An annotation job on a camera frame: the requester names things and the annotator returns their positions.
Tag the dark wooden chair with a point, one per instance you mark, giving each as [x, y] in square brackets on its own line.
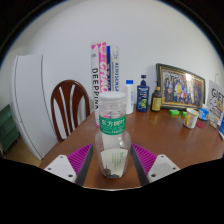
[58, 100]

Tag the small green packet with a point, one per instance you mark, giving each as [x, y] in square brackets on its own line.
[174, 112]
[184, 113]

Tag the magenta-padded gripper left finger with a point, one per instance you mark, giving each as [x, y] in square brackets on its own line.
[61, 166]

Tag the flat round red coaster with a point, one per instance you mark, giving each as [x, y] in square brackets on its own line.
[200, 124]

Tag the dark blue pump bottle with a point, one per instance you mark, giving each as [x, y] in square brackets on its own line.
[142, 98]

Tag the clear green-labelled drink bottle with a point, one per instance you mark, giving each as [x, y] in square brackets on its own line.
[112, 140]

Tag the gold-framed group photo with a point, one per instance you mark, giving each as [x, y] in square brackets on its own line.
[180, 87]

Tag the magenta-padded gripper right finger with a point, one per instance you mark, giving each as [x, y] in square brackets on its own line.
[161, 166]

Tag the white printed gift bag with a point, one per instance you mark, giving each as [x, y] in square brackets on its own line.
[216, 100]

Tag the white yellow-rimmed enamel mug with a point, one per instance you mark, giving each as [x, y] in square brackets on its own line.
[190, 118]

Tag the amber yellow-labelled pump bottle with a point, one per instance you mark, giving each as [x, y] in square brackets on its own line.
[156, 101]

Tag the pink and white shuttlecock tube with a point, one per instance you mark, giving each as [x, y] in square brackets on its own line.
[99, 73]

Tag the white blue-capped lotion bottle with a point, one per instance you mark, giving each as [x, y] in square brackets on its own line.
[129, 98]

